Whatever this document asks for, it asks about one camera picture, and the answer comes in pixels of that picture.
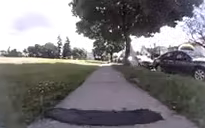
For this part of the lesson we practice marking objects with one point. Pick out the wide grass field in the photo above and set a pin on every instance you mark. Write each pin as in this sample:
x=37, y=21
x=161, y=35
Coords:
x=30, y=80

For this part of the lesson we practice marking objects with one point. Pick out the dark car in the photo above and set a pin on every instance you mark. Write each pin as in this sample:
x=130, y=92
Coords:
x=176, y=63

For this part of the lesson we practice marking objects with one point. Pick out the grass verge strip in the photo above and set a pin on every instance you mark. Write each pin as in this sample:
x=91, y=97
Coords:
x=176, y=90

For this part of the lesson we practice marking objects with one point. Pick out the smaller leafy tree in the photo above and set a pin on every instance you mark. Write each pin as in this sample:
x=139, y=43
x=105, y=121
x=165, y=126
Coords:
x=103, y=46

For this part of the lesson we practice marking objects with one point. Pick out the row of distant trees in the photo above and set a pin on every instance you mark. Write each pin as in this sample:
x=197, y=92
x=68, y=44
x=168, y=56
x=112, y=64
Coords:
x=43, y=50

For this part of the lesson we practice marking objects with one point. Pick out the pale-leaved tree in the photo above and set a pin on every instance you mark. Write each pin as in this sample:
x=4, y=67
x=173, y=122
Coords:
x=203, y=26

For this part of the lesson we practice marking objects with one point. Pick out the large dark leafy tree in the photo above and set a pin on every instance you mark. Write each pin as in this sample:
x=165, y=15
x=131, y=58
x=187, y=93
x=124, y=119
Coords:
x=127, y=50

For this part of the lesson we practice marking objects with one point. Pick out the grey concrete sidewalk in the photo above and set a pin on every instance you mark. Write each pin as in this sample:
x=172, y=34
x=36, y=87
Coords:
x=103, y=90

